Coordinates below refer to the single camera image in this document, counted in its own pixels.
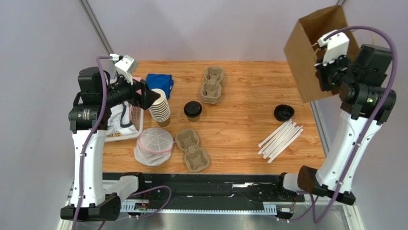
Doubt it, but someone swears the brown paper bag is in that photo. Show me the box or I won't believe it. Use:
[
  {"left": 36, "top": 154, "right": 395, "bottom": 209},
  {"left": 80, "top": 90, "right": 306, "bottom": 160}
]
[{"left": 284, "top": 5, "right": 348, "bottom": 103}]

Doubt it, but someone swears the white crumpled cloth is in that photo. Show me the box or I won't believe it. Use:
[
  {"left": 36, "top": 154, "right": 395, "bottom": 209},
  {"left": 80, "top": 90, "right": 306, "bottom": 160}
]
[{"left": 107, "top": 102, "right": 138, "bottom": 136}]

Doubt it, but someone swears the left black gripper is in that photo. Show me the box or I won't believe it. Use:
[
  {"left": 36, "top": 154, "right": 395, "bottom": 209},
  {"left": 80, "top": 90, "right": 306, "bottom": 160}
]
[{"left": 101, "top": 72, "right": 160, "bottom": 110}]

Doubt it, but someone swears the single cardboard cup carrier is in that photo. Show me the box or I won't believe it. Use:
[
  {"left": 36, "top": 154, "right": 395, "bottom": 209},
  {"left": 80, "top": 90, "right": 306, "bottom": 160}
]
[{"left": 175, "top": 128, "right": 210, "bottom": 173}]

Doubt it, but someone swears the stack of paper cups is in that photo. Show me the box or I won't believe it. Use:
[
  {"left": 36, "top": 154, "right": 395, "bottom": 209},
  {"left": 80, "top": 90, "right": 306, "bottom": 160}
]
[{"left": 149, "top": 89, "right": 171, "bottom": 127}]

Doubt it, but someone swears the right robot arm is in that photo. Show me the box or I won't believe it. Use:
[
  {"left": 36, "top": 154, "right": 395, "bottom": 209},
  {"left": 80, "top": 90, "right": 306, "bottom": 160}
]
[{"left": 281, "top": 44, "right": 397, "bottom": 205}]

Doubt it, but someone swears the bundle of white straws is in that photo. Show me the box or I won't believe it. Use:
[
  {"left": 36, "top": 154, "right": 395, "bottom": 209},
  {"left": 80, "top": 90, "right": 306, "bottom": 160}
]
[{"left": 257, "top": 119, "right": 304, "bottom": 164}]

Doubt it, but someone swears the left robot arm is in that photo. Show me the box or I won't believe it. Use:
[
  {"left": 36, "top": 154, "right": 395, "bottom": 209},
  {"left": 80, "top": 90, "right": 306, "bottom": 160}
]
[{"left": 60, "top": 67, "right": 160, "bottom": 222}]

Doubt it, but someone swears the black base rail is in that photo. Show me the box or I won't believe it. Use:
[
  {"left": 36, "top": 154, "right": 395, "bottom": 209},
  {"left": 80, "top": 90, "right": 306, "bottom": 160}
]
[{"left": 115, "top": 173, "right": 306, "bottom": 211}]

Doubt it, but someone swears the blue folded cloth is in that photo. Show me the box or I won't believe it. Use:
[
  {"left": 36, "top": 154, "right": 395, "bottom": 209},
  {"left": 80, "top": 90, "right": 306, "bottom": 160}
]
[{"left": 146, "top": 73, "right": 174, "bottom": 99}]

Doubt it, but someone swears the paper coffee cup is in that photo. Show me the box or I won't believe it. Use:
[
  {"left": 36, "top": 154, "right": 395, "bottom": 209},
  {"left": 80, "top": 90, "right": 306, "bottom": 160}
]
[{"left": 185, "top": 113, "right": 201, "bottom": 123}]

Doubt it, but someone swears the stack of black lids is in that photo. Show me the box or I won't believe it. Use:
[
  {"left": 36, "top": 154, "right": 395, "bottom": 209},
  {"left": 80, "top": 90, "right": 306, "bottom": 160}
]
[{"left": 273, "top": 104, "right": 295, "bottom": 122}]

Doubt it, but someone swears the white plastic basket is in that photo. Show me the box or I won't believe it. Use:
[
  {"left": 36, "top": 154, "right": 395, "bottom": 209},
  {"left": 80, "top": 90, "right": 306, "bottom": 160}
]
[{"left": 105, "top": 107, "right": 144, "bottom": 142}]

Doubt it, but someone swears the black cup lid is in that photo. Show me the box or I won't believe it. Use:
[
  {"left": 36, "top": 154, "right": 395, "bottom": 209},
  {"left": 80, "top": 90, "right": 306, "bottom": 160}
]
[{"left": 183, "top": 101, "right": 203, "bottom": 114}]

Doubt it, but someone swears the white mesh food cover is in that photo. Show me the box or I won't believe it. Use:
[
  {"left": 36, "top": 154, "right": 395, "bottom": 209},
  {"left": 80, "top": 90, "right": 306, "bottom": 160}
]
[{"left": 134, "top": 128, "right": 174, "bottom": 167}]

